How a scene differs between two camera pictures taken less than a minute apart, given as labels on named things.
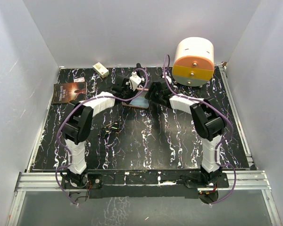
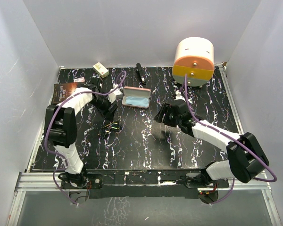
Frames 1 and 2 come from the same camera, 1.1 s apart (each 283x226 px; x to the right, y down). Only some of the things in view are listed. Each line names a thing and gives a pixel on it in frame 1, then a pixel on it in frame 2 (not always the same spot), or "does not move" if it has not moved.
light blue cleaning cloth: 140,101 does not move
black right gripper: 151,94 to 166,109
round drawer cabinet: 194,62 does not move
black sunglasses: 105,131 does not move
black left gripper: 131,92 to 105,111
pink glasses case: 139,101 does not move
